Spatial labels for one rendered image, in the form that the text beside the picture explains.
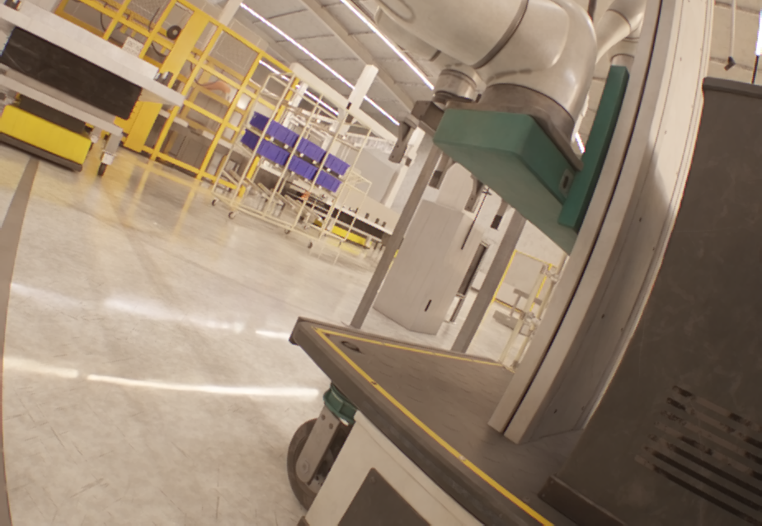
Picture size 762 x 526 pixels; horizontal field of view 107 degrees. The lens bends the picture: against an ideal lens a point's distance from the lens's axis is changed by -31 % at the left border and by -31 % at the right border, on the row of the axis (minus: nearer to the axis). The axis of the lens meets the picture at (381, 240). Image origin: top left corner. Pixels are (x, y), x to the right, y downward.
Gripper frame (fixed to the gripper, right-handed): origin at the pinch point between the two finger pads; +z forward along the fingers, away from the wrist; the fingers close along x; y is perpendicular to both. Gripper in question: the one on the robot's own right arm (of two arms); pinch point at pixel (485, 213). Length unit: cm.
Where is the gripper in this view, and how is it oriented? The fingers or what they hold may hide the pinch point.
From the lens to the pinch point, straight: 109.4
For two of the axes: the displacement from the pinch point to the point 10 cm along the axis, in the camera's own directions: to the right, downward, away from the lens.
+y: 5.8, 2.8, -7.6
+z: -4.2, 9.1, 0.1
